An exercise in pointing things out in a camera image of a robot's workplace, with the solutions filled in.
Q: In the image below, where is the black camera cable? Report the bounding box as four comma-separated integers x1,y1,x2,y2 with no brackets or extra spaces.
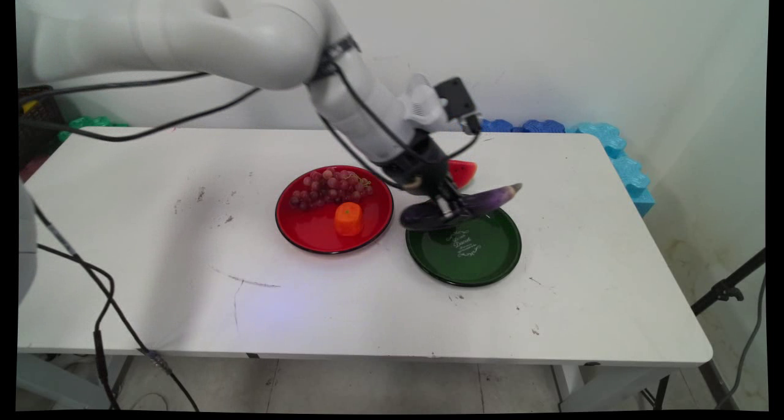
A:
316,36,482,192

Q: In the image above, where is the white table leg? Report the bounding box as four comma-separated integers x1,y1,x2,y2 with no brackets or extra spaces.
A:
550,364,679,413

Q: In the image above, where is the black tripod stand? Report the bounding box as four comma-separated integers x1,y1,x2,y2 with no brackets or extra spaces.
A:
691,247,767,317

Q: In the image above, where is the purple eggplant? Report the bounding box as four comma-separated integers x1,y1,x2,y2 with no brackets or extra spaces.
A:
400,183,523,231

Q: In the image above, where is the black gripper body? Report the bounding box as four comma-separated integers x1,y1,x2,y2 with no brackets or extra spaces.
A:
375,131,455,195

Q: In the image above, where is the orange fruit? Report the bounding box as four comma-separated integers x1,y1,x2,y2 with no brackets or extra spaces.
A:
334,202,364,237

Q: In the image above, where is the grey cable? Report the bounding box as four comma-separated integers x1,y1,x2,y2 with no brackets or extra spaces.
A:
715,273,767,410

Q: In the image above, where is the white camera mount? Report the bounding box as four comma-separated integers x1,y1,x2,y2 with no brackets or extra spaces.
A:
399,73,449,134

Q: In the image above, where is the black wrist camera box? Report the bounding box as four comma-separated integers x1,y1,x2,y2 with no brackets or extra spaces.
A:
434,77,479,122

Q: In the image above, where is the light blue foam strip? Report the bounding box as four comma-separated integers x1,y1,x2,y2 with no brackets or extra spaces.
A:
568,122,656,218

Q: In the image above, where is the purple grape bunch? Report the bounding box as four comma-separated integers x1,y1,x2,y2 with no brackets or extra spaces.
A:
289,169,374,211

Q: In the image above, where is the red watermelon slice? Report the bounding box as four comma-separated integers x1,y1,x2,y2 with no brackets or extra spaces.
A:
448,159,478,189

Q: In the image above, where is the black cable with connector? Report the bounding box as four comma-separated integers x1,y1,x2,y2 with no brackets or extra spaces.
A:
32,201,200,412

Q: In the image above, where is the red plate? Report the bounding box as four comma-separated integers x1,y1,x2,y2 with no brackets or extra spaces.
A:
275,165,394,255

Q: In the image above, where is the dark green plate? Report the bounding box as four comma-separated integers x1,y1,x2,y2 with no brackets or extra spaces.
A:
405,208,522,287

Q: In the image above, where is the black crate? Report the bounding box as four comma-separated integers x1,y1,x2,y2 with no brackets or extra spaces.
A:
18,86,67,171

